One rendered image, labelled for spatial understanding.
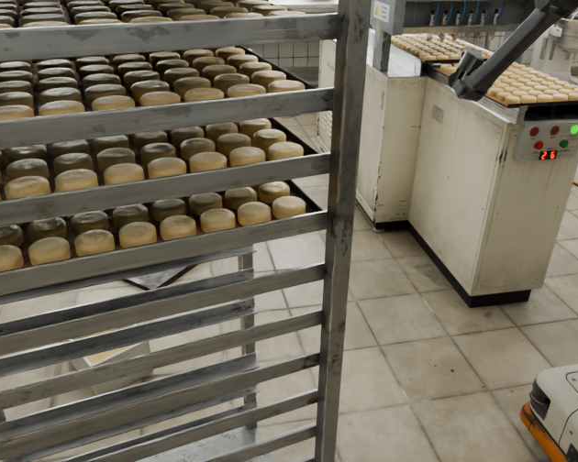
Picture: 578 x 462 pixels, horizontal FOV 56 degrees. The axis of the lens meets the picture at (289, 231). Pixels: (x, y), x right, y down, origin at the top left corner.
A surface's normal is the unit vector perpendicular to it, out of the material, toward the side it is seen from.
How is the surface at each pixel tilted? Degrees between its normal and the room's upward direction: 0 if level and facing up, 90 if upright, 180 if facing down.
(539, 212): 90
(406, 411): 0
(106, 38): 90
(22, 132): 90
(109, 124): 90
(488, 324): 0
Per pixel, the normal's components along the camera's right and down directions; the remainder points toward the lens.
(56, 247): 0.01, -0.87
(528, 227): 0.19, 0.48
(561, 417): -0.98, 0.09
